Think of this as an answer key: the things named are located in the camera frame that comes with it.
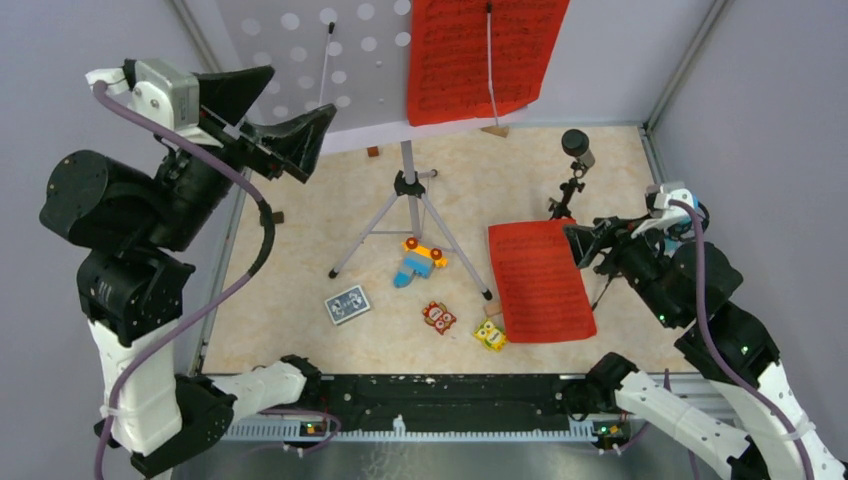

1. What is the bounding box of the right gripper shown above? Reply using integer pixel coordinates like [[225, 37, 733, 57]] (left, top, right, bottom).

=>
[[561, 209, 681, 327]]

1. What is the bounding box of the blue microphone with tripod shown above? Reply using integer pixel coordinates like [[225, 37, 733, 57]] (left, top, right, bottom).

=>
[[591, 219, 693, 309]]

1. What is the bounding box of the red sheet music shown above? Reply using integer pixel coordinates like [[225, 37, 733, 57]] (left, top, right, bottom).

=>
[[406, 0, 569, 126], [488, 218, 597, 344]]

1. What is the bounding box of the red owl toy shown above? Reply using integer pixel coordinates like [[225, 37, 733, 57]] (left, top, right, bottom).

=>
[[422, 301, 456, 335]]

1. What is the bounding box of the blue playing card deck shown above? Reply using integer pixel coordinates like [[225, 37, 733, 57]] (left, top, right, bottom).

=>
[[324, 285, 372, 326]]

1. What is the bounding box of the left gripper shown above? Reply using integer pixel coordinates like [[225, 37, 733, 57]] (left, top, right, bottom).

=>
[[149, 63, 341, 246]]

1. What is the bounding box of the wooden wedge block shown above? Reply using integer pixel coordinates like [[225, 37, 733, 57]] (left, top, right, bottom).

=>
[[481, 125, 510, 138]]

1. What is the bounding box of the white music stand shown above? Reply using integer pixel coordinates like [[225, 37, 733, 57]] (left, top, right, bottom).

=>
[[203, 1, 497, 306]]

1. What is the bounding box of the yellow owl toy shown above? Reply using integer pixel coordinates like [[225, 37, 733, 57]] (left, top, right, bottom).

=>
[[473, 318, 508, 352]]

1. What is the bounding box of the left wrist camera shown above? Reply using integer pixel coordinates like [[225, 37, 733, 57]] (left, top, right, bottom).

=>
[[85, 58, 201, 147]]

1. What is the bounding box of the wooden block lower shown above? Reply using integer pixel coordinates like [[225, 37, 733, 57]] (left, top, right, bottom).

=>
[[483, 301, 503, 318]]

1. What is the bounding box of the black microphone tripod stand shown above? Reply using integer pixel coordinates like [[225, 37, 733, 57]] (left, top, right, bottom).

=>
[[548, 129, 596, 220]]

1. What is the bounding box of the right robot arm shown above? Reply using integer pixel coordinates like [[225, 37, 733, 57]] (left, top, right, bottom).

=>
[[564, 217, 847, 479]]

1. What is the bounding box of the toy brick car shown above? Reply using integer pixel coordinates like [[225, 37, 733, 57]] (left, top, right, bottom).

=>
[[392, 237, 448, 288]]

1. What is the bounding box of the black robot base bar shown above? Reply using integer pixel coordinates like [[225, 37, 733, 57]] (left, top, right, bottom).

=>
[[278, 354, 654, 435]]

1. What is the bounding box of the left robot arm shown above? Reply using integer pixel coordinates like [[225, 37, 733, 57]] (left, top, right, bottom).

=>
[[39, 59, 337, 479]]

